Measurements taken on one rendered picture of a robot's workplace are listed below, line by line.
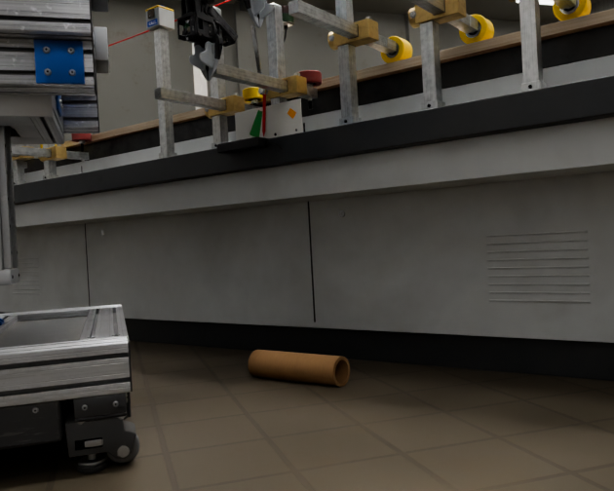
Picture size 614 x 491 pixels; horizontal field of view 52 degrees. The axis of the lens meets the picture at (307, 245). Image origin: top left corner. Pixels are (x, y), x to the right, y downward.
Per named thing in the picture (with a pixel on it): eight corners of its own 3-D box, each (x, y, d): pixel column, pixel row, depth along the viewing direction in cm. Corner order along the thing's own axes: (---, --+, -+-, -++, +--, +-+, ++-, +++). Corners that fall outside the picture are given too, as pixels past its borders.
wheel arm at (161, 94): (162, 100, 180) (161, 85, 180) (154, 102, 182) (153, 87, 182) (263, 118, 214) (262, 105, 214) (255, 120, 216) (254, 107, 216)
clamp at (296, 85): (296, 92, 183) (295, 74, 183) (261, 100, 191) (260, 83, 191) (308, 94, 188) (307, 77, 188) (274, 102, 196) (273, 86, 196)
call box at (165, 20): (159, 26, 216) (158, 4, 216) (146, 31, 220) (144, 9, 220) (174, 31, 222) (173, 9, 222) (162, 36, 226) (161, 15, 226)
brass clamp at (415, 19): (457, 12, 152) (456, -10, 152) (406, 25, 160) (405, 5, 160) (468, 18, 157) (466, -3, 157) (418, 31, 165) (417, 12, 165)
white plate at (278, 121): (301, 132, 182) (299, 97, 182) (235, 145, 198) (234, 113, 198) (302, 132, 183) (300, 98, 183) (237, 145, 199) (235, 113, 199)
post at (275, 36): (283, 163, 188) (274, 0, 188) (274, 165, 190) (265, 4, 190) (290, 164, 191) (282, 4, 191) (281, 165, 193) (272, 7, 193)
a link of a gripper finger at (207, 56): (195, 77, 158) (193, 40, 158) (211, 81, 163) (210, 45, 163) (204, 74, 156) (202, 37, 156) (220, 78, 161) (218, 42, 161)
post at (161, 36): (167, 158, 218) (160, 26, 218) (158, 160, 221) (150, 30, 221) (176, 159, 222) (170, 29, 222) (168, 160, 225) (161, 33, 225)
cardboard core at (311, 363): (332, 358, 166) (247, 352, 184) (333, 390, 166) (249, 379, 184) (349, 354, 172) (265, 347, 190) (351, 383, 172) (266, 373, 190)
